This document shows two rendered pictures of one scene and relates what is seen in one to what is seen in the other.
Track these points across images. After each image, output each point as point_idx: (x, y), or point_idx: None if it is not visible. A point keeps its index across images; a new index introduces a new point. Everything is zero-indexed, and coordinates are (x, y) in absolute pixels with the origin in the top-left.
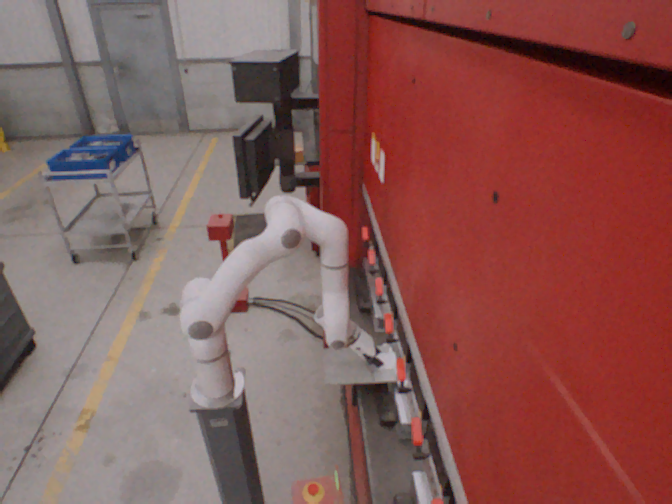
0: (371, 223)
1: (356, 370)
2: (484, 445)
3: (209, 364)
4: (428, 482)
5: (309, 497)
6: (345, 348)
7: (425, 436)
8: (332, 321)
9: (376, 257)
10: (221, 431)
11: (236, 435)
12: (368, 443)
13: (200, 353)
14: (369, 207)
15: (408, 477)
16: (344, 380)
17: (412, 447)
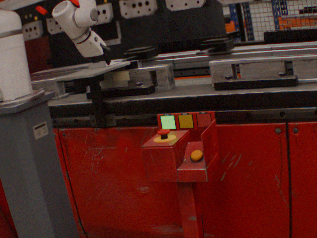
0: None
1: (98, 69)
2: None
3: (19, 36)
4: (237, 0)
5: (167, 139)
6: (70, 74)
7: (205, 5)
8: None
9: (38, 20)
10: (44, 148)
11: (57, 152)
12: (158, 96)
13: (11, 20)
14: (2, 7)
15: (203, 88)
16: (101, 70)
17: (181, 88)
